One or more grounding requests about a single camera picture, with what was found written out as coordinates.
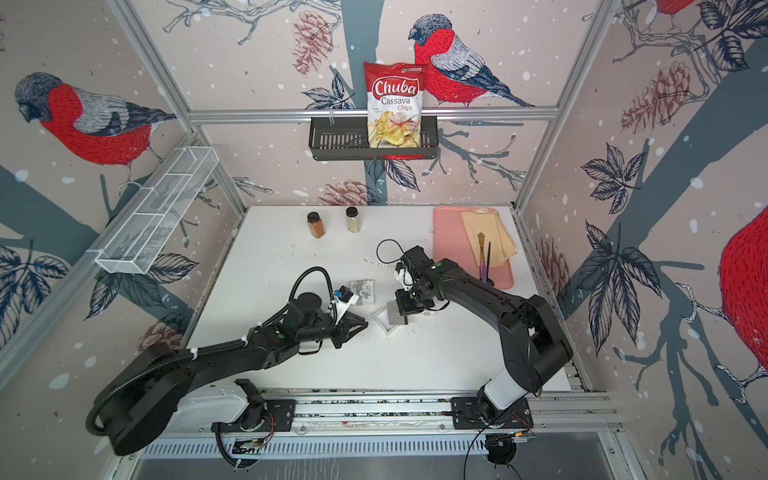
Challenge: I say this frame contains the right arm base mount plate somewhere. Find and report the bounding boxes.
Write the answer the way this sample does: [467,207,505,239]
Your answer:
[450,397,534,431]

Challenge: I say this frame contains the black spoon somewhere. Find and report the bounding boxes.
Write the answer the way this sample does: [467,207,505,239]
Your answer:
[480,241,492,284]

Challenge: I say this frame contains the black wire wall basket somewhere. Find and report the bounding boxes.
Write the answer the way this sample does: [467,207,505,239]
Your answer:
[309,116,439,161]

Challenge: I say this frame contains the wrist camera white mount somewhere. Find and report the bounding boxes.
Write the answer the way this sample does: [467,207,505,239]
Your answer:
[331,286,359,323]
[395,262,413,291]

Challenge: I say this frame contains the beige folded cloth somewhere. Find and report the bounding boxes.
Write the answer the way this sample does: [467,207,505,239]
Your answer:
[460,208,518,268]

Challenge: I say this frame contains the white jewelry box base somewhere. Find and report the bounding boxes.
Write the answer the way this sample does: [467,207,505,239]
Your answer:
[372,301,408,335]

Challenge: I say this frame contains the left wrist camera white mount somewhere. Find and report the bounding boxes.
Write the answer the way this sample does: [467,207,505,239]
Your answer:
[331,286,359,323]

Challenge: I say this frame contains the white wire mesh shelf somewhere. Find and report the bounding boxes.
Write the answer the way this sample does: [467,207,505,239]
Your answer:
[95,146,219,274]

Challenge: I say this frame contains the iridescent purple spoon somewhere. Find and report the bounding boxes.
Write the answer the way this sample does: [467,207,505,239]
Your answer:
[477,232,488,282]

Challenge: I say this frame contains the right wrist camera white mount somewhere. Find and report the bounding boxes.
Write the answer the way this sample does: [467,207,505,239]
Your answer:
[395,262,413,291]

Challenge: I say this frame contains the orange spice jar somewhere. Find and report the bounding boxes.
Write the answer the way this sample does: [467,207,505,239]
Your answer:
[307,211,325,239]

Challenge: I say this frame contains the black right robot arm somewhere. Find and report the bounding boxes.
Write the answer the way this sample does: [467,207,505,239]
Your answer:
[396,246,573,411]

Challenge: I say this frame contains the middle white jewelry box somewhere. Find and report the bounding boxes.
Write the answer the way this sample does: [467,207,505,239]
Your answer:
[349,279,376,307]

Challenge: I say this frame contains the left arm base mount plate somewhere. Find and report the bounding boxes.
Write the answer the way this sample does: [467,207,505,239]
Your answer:
[211,400,296,434]

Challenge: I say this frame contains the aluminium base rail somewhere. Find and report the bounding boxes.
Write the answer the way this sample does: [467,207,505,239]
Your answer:
[162,387,624,437]

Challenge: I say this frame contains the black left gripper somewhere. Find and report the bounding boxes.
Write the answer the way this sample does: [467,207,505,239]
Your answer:
[297,311,370,349]

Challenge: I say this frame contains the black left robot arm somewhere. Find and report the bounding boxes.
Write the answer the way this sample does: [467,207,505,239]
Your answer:
[85,266,368,456]

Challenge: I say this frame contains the Chuba cassava chips bag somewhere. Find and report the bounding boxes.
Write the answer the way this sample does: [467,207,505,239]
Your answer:
[364,63,426,148]

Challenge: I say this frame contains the pale spice jar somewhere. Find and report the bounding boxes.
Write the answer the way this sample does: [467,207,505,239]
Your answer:
[345,206,360,233]

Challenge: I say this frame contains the horizontal aluminium frame bar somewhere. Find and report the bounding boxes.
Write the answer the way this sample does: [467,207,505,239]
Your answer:
[187,106,562,126]

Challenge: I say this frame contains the pink plastic tray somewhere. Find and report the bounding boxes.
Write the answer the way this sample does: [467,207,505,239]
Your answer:
[433,206,514,290]

